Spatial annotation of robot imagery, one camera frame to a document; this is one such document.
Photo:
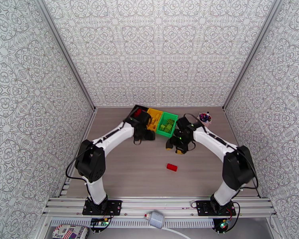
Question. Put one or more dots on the long yellow lego brick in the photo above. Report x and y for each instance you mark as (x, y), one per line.
(152, 126)

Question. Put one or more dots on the red lego brick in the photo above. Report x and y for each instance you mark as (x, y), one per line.
(172, 167)
(138, 112)

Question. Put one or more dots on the long green lego brick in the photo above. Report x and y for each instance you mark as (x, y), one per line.
(168, 127)

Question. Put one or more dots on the small yellow lego brick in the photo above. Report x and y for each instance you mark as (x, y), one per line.
(155, 119)

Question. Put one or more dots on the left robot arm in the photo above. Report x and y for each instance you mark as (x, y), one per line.
(89, 163)

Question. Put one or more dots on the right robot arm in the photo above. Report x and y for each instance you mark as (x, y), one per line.
(239, 168)

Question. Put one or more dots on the green plastic bin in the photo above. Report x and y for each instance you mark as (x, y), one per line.
(167, 133)

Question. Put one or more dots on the black plastic bin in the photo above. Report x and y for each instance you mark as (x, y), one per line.
(133, 116)

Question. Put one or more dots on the yellow plastic bin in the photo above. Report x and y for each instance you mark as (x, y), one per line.
(155, 113)

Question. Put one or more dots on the pink pen cup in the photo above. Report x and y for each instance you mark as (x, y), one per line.
(208, 123)

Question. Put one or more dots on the black marker pen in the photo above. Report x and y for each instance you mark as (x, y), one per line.
(207, 113)

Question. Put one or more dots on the white power adapter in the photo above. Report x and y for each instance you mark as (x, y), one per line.
(155, 219)

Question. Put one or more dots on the circuit board with green light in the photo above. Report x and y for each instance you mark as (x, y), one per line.
(223, 224)

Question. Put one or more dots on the circuit board with yellow plug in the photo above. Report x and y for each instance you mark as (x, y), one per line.
(99, 222)

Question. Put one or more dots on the flag print pouch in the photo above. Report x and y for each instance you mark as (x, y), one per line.
(69, 232)

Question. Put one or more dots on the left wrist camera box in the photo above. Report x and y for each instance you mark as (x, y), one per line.
(145, 119)

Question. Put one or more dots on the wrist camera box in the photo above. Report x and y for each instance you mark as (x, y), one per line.
(183, 124)
(145, 119)

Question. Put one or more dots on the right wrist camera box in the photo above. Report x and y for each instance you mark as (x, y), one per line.
(183, 124)

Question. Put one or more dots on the aluminium side rail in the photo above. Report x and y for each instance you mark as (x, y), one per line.
(83, 141)

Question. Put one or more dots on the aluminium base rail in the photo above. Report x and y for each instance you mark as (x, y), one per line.
(159, 204)

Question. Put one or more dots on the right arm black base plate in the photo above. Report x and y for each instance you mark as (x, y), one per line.
(203, 208)

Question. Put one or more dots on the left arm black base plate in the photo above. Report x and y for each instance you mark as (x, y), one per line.
(114, 207)

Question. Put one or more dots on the aluminium corner post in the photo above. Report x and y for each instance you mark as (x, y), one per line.
(64, 51)
(251, 51)

